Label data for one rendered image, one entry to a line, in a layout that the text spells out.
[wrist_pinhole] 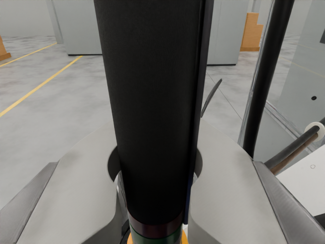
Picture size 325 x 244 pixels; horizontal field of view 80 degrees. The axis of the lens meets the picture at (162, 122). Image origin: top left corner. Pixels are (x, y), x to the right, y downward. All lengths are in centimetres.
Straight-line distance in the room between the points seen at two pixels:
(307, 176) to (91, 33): 724
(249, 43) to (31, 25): 1128
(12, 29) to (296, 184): 1451
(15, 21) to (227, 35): 1160
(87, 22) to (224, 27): 425
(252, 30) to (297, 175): 785
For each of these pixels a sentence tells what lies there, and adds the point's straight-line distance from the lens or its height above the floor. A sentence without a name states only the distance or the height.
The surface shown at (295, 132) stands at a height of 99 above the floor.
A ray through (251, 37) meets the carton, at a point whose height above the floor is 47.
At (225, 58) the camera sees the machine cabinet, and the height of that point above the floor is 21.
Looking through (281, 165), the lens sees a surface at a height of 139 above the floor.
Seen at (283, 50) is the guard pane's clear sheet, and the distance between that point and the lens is 136.
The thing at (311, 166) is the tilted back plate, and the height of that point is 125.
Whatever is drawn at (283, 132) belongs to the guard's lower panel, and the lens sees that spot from 130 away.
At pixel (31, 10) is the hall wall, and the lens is 1387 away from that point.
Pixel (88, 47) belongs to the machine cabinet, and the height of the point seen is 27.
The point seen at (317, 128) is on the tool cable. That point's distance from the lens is 37.
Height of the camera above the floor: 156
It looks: 31 degrees down
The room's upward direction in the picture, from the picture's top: straight up
